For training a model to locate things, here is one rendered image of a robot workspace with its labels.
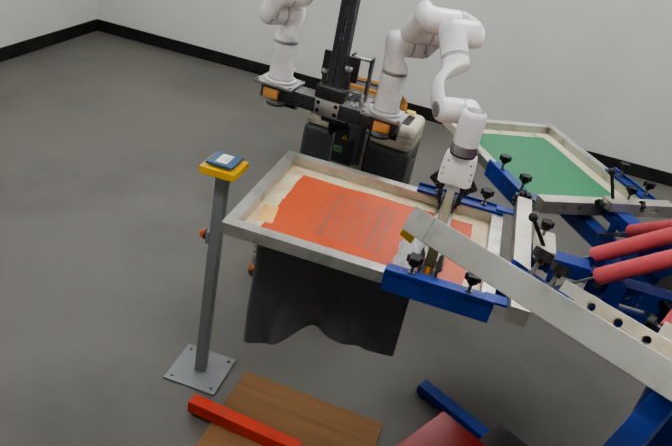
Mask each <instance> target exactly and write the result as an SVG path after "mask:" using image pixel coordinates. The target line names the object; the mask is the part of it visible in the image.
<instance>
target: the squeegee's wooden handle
mask: <svg viewBox="0 0 672 446"><path fill-rule="evenodd" d="M454 195H455V192H454V191H451V190H447V191H446V193H445V196H444V200H443V203H442V206H441V210H440V213H439V216H438V219H439V220H440V221H442V222H444V223H445V224H447V221H448V218H449V214H450V210H451V206H452V203H453V199H454ZM438 254H439V252H437V251H436V250H434V249H433V248H431V247H429V249H428V253H427V256H426V259H425V263H424V266H427V267H430V268H433V269H434V267H435V264H436V260H437V257H438Z"/></svg>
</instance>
